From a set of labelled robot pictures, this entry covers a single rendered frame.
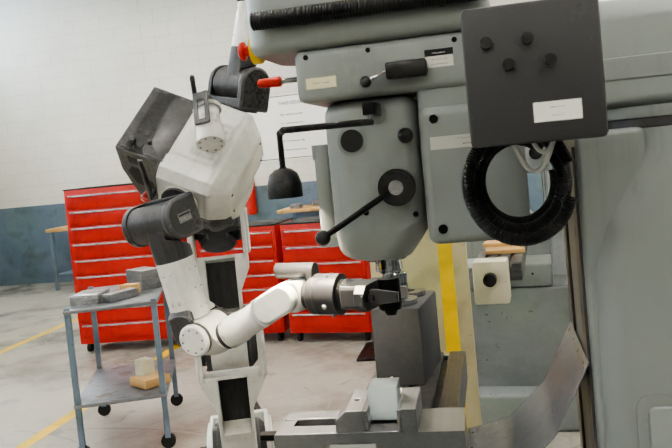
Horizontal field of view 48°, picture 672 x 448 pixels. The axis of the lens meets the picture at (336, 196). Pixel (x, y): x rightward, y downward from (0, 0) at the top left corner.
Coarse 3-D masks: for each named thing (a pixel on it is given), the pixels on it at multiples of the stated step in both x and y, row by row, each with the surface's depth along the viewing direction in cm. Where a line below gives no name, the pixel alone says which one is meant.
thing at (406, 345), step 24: (408, 288) 201; (384, 312) 184; (408, 312) 182; (432, 312) 196; (384, 336) 184; (408, 336) 182; (432, 336) 194; (384, 360) 185; (408, 360) 183; (432, 360) 192; (408, 384) 183
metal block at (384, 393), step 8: (376, 384) 140; (384, 384) 140; (392, 384) 139; (368, 392) 139; (376, 392) 138; (384, 392) 138; (392, 392) 138; (400, 392) 143; (376, 400) 138; (384, 400) 138; (392, 400) 138; (376, 408) 138; (384, 408) 138; (392, 408) 138; (376, 416) 139; (384, 416) 138; (392, 416) 138
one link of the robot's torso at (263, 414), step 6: (258, 414) 243; (264, 414) 240; (210, 420) 240; (216, 420) 241; (264, 420) 235; (270, 420) 239; (210, 426) 234; (270, 426) 233; (210, 432) 229; (210, 438) 227; (210, 444) 226; (270, 444) 228
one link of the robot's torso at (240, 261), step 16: (192, 240) 214; (224, 256) 214; (240, 256) 214; (208, 272) 217; (224, 272) 218; (240, 272) 214; (208, 288) 218; (224, 288) 218; (240, 288) 214; (224, 304) 219; (240, 304) 214; (224, 352) 213; (240, 352) 214; (256, 352) 216; (208, 368) 215; (224, 368) 216
